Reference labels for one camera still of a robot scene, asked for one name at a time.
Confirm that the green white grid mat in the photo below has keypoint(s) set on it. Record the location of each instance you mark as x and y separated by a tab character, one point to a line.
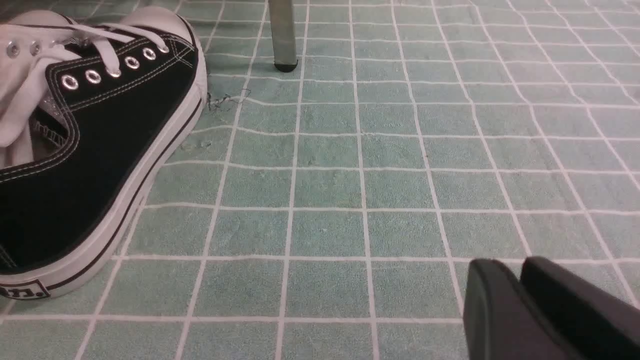
332	212

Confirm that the black white canvas sneaker right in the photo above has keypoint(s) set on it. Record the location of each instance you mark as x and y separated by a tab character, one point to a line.
89	114

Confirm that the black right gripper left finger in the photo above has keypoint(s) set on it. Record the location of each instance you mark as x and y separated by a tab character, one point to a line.
502	322

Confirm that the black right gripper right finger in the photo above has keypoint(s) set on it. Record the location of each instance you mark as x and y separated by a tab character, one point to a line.
597	324

